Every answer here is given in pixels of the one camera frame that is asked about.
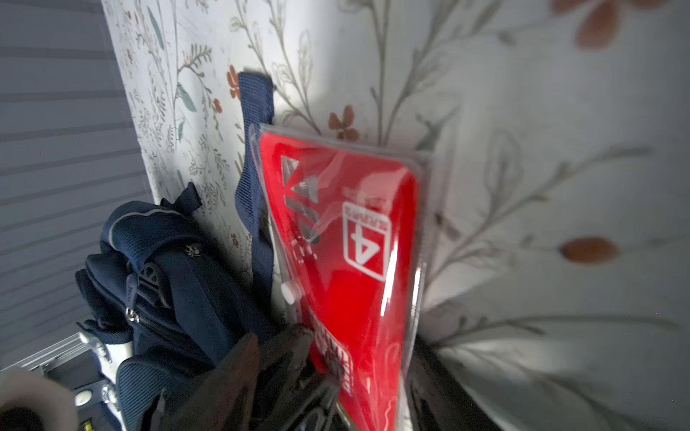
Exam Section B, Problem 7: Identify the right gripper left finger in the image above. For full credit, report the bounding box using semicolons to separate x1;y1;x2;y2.
147;324;340;430

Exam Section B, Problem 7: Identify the red card box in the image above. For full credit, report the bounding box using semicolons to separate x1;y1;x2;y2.
250;125;432;430

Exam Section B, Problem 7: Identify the floral table mat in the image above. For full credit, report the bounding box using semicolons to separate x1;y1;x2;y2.
103;1;689;430

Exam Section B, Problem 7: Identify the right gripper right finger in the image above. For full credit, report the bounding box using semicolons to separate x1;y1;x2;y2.
406;338;500;431

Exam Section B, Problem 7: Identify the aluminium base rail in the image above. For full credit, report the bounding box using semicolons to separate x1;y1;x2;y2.
1;328;134;430

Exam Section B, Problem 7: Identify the navy blue student backpack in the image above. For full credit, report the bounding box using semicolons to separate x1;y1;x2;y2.
74;71;281;431

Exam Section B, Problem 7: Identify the roll of clear tape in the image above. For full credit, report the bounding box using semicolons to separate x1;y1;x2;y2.
1;369;79;430

